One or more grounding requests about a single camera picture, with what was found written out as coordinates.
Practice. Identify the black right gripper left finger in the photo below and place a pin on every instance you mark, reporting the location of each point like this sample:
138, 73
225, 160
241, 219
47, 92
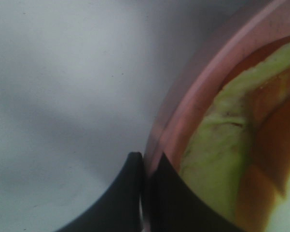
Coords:
118, 209

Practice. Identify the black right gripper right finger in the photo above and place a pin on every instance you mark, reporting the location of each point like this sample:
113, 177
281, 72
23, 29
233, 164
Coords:
170, 206

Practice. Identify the sandwich with lettuce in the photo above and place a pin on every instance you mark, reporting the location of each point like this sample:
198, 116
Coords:
237, 160

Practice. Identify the pink plate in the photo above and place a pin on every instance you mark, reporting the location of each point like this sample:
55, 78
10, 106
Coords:
258, 23

